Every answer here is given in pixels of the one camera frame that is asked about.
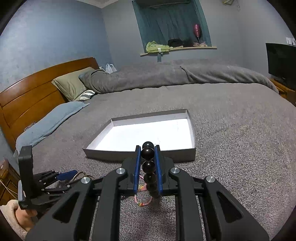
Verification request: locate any large black bead bracelet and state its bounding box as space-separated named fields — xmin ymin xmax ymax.
xmin=140 ymin=141 xmax=161 ymax=199

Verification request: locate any pink cord bracelet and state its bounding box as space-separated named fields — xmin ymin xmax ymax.
xmin=134 ymin=176 xmax=153 ymax=207

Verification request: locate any left hand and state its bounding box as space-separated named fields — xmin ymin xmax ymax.
xmin=15 ymin=207 xmax=38 ymax=232

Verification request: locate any white shallow cardboard tray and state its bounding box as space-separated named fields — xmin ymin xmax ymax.
xmin=83 ymin=109 xmax=196 ymax=163

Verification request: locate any wooden nightstand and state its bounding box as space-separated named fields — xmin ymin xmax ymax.
xmin=0 ymin=159 xmax=20 ymax=205

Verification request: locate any cream fleece left sleeve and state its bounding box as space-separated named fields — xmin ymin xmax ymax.
xmin=1 ymin=199 xmax=28 ymax=240

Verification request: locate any light blue blanket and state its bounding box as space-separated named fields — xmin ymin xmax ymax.
xmin=16 ymin=101 xmax=89 ymax=154

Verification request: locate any striped pillow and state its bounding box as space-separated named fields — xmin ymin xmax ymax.
xmin=75 ymin=89 xmax=96 ymax=101

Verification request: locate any wooden headboard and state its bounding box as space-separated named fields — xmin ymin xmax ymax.
xmin=1 ymin=57 xmax=99 ymax=151

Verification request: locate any olive green pillow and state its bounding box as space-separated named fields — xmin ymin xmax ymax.
xmin=52 ymin=67 xmax=95 ymax=101

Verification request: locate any grey bed cover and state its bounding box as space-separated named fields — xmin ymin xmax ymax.
xmin=17 ymin=82 xmax=296 ymax=241

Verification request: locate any white plastic bag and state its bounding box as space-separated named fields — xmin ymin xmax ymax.
xmin=105 ymin=64 xmax=117 ymax=74

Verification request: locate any green cloth on sill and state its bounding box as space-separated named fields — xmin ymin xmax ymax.
xmin=145 ymin=41 xmax=171 ymax=53

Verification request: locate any grey rolled duvet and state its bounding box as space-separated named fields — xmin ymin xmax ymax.
xmin=79 ymin=59 xmax=277 ymax=94

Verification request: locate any black cloth on sill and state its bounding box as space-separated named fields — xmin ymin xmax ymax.
xmin=168 ymin=39 xmax=193 ymax=48

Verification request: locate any wooden window sill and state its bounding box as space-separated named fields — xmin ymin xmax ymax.
xmin=140 ymin=46 xmax=217 ymax=57

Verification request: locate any teal window curtain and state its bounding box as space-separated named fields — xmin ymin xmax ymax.
xmin=132 ymin=1 xmax=212 ymax=48

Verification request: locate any pink balloon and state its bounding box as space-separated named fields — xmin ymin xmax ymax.
xmin=193 ymin=24 xmax=201 ymax=44

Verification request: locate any wooden tv stand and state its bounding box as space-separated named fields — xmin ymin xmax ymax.
xmin=270 ymin=78 xmax=296 ymax=106

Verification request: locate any black television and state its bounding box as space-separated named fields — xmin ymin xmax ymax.
xmin=266 ymin=43 xmax=296 ymax=81

